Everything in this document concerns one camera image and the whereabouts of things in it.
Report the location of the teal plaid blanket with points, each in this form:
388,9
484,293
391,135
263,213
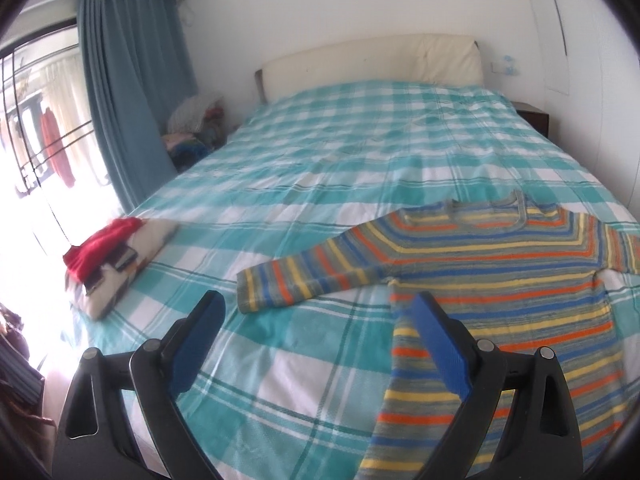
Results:
350,160

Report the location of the folded cream patterned garment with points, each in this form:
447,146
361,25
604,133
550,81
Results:
150,240

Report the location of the hanging red garment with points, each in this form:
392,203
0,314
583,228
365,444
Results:
57,150

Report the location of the window railing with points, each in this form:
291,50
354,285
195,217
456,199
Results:
30,160

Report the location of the folded red garment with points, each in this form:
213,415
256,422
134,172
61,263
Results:
102,247

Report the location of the wall outlet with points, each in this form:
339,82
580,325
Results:
505,66

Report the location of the dark striped cloth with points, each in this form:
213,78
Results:
17,360

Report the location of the dark wooden nightstand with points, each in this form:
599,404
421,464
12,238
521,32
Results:
532,115

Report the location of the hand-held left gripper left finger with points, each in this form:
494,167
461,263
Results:
187,360

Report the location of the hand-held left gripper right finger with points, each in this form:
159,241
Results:
442,345

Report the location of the striped knit sweater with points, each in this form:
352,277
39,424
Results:
500,270

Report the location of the pile of mixed clothes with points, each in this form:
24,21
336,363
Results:
192,135

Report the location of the blue curtain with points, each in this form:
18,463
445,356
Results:
130,85

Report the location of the cream padded headboard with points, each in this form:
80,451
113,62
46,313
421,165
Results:
375,60

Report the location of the white wardrobe door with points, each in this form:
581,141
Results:
575,10

